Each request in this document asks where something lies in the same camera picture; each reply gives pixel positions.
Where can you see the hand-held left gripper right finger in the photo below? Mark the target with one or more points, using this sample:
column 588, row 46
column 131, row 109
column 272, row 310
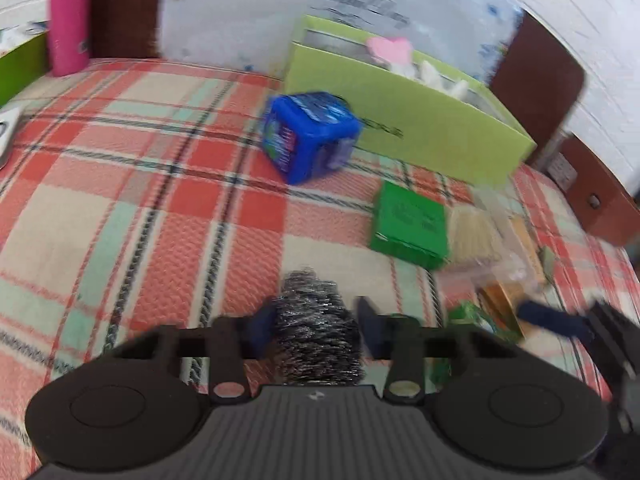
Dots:
column 371, row 332

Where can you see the brown cardboard box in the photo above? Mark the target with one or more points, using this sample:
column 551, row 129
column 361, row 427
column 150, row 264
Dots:
column 600, row 210

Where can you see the steel wool scrubber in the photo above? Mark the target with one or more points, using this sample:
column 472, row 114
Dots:
column 315, row 330

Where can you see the white power bank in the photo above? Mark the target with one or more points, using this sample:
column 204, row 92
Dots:
column 7, row 135

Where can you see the plaid blanket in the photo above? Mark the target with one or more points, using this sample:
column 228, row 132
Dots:
column 150, row 210

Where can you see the dark green cardboard box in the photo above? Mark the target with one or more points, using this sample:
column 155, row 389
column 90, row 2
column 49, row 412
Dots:
column 20, row 70

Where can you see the pink towel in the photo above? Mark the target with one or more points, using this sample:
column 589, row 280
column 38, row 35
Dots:
column 390, row 50

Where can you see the bag of cotton swabs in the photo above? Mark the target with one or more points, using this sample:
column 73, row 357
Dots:
column 472, row 235

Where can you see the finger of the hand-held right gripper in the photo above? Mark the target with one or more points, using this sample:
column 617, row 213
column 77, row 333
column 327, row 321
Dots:
column 550, row 320

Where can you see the pink thermos bottle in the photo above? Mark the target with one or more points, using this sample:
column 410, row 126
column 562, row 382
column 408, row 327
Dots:
column 70, row 20

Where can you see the light green cardboard box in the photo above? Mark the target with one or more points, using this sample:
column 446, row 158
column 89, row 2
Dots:
column 400, row 110

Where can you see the blue square tin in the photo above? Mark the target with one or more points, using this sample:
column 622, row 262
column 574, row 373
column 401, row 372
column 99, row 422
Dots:
column 305, row 140

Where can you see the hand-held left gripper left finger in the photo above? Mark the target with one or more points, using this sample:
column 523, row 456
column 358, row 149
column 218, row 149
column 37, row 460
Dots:
column 260, row 332

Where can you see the brown headboard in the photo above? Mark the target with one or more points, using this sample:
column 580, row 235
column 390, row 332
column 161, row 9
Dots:
column 125, row 10

